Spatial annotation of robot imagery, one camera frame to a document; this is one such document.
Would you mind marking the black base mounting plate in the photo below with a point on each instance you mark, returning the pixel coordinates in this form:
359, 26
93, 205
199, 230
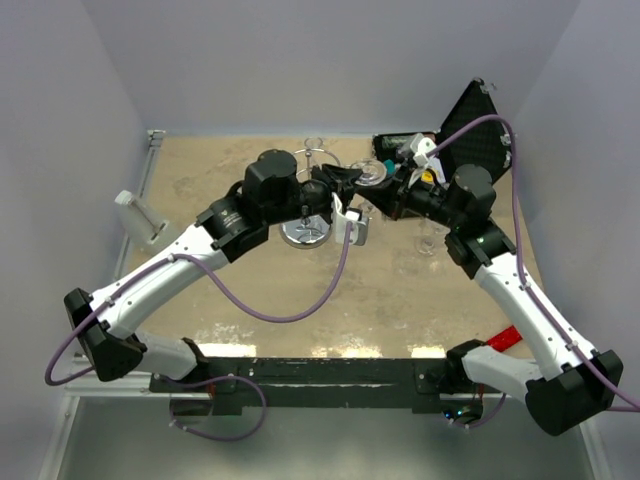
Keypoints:
225, 386

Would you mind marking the black poker chip case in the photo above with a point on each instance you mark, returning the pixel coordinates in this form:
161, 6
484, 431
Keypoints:
487, 145

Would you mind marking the white card deck yellow sticker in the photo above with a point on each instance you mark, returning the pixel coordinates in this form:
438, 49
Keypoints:
433, 172

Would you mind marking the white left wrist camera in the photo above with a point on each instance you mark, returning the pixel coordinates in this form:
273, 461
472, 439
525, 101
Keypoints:
349, 224

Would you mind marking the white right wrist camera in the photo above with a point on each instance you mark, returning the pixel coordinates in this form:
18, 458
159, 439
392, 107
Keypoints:
420, 147

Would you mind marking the chrome wine glass rack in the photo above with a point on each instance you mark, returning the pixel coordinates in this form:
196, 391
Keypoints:
312, 230

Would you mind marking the white plastic stand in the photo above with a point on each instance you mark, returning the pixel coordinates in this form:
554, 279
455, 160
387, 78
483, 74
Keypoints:
149, 230

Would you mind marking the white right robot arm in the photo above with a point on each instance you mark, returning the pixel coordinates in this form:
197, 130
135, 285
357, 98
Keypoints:
568, 380

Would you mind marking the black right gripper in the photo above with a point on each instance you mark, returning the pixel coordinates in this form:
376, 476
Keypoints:
392, 196

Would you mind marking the aluminium rail frame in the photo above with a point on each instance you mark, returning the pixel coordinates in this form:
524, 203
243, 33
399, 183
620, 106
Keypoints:
390, 303

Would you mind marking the clear ribbed wine glass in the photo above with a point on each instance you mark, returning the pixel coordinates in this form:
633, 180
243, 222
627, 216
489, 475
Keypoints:
430, 239

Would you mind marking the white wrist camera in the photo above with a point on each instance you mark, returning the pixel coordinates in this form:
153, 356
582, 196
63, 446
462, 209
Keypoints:
349, 224
420, 147

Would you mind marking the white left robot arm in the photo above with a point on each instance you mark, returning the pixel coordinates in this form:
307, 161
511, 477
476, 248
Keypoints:
107, 322

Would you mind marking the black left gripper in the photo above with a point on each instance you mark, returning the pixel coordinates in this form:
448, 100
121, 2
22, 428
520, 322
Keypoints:
342, 181

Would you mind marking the red patterned stick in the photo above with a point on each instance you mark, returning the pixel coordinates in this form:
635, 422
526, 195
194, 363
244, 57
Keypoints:
505, 339

